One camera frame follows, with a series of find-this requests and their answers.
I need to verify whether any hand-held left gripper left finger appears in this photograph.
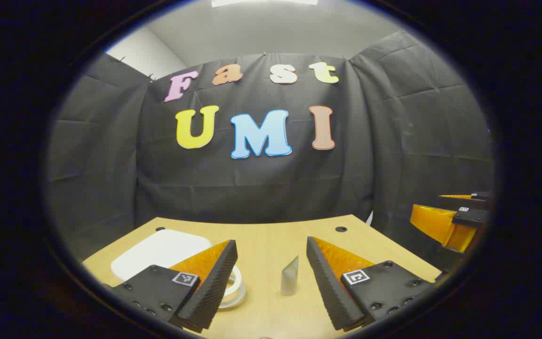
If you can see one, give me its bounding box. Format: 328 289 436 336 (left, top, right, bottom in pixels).
110 239 239 334

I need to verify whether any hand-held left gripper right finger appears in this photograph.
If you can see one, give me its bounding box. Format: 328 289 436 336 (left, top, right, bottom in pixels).
306 236 435 331

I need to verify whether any grey green cosmetic tube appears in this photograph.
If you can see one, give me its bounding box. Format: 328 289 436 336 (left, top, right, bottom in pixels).
281 255 299 297

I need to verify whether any white suitcase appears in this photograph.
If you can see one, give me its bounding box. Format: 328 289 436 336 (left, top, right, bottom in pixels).
111 229 247 309

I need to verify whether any black backdrop cloth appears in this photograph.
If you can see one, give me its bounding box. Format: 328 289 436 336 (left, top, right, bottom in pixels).
48 31 495 262

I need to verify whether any ceiling light panel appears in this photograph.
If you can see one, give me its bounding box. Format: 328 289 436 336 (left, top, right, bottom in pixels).
211 0 319 7

